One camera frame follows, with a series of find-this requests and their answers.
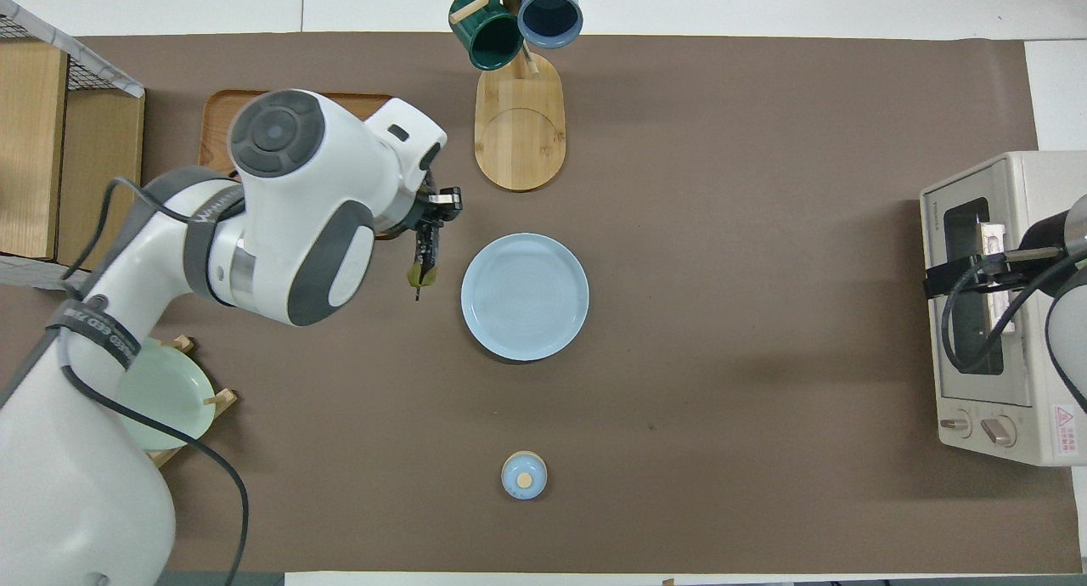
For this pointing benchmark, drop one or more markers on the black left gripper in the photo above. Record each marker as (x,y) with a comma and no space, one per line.
(437,187)

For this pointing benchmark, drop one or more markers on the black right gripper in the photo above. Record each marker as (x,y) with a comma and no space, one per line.
(1053,233)

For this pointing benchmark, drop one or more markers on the dark purple eggplant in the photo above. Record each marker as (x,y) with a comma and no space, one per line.
(422,276)

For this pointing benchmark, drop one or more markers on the light blue serving plate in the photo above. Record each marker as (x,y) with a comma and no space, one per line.
(525,297)

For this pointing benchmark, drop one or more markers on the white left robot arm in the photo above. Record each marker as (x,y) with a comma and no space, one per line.
(306,204)

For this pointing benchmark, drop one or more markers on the white toaster oven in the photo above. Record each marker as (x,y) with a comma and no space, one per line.
(1044,187)

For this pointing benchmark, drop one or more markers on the silver oven knob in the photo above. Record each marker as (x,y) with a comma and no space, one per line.
(956,423)
(999,431)

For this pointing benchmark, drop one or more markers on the wooden mug tree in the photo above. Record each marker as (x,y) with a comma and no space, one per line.
(520,136)

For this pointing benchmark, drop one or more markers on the dark green mug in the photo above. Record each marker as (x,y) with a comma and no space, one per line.
(486,38)

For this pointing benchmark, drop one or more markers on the wooden serving tray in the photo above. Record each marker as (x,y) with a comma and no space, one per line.
(214,132)

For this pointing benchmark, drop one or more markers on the wooden plate rack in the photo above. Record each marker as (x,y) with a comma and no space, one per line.
(222,397)

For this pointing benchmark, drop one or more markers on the blue mug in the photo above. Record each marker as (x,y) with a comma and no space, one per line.
(550,13)

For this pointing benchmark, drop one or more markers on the pale green plate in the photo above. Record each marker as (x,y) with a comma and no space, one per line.
(178,399)

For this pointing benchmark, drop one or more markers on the brown table mat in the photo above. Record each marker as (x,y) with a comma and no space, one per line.
(679,399)

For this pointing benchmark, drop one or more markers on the white patterned cloth liner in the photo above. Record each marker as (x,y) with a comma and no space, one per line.
(102,70)

